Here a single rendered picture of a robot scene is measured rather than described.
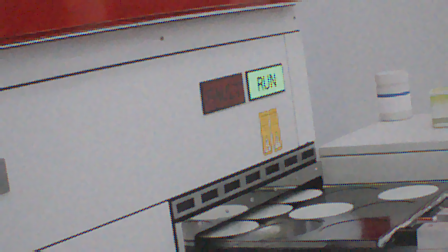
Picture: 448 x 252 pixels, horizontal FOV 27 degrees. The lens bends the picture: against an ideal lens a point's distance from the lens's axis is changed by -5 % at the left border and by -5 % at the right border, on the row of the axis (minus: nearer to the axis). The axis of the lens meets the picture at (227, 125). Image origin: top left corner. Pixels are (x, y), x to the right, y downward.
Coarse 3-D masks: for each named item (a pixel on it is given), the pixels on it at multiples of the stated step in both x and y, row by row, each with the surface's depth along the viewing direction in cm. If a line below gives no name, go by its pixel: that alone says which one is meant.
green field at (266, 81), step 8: (256, 72) 157; (264, 72) 159; (272, 72) 161; (280, 72) 163; (256, 80) 156; (264, 80) 159; (272, 80) 161; (280, 80) 163; (256, 88) 156; (264, 88) 158; (272, 88) 161; (280, 88) 163; (256, 96) 156
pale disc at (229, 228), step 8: (216, 224) 151; (224, 224) 150; (232, 224) 150; (240, 224) 149; (248, 224) 148; (256, 224) 147; (200, 232) 147; (208, 232) 146; (216, 232) 146; (224, 232) 145; (232, 232) 144; (240, 232) 143
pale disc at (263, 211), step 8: (256, 208) 159; (264, 208) 158; (272, 208) 158; (280, 208) 157; (288, 208) 156; (240, 216) 155; (248, 216) 154; (256, 216) 153; (264, 216) 152; (272, 216) 152
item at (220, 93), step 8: (224, 80) 149; (232, 80) 150; (240, 80) 152; (208, 88) 145; (216, 88) 147; (224, 88) 148; (232, 88) 150; (240, 88) 152; (208, 96) 145; (216, 96) 146; (224, 96) 148; (232, 96) 150; (240, 96) 152; (208, 104) 145; (216, 104) 146; (224, 104) 148
